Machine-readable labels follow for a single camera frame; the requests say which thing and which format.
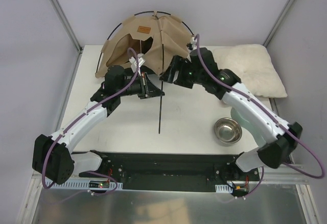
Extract purple cable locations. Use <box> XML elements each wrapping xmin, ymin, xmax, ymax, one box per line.
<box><xmin>193</xmin><ymin>34</ymin><xmax>325</xmax><ymax>202</ymax></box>
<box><xmin>41</xmin><ymin>48</ymin><xmax>140</xmax><ymax>196</ymax></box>

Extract steel pet bowl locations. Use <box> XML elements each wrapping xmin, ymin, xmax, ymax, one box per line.
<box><xmin>214</xmin><ymin>117</ymin><xmax>243</xmax><ymax>144</ymax></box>

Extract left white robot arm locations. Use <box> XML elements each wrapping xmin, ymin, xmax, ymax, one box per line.
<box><xmin>32</xmin><ymin>66</ymin><xmax>165</xmax><ymax>189</ymax></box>

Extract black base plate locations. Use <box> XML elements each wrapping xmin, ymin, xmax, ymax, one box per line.
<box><xmin>76</xmin><ymin>151</ymin><xmax>265</xmax><ymax>191</ymax></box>

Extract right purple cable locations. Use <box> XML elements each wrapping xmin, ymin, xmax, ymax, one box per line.
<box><xmin>193</xmin><ymin>34</ymin><xmax>325</xmax><ymax>202</ymax></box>

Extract green double pet bowl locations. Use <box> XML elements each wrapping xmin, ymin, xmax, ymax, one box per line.
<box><xmin>230</xmin><ymin>108</ymin><xmax>266</xmax><ymax>147</ymax></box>

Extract beige fabric pet tent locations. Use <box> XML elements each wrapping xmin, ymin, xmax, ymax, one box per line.
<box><xmin>95</xmin><ymin>14</ymin><xmax>194</xmax><ymax>80</ymax></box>

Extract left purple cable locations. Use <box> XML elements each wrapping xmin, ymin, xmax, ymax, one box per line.
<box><xmin>41</xmin><ymin>48</ymin><xmax>140</xmax><ymax>196</ymax></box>

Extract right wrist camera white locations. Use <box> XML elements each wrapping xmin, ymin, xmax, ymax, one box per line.
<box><xmin>186</xmin><ymin>35</ymin><xmax>198</xmax><ymax>52</ymax></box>

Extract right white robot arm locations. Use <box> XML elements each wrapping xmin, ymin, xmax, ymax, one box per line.
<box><xmin>160</xmin><ymin>47</ymin><xmax>302</xmax><ymax>181</ymax></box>

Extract cream white pillow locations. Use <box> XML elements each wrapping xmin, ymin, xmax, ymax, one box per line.
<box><xmin>213</xmin><ymin>44</ymin><xmax>287</xmax><ymax>98</ymax></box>

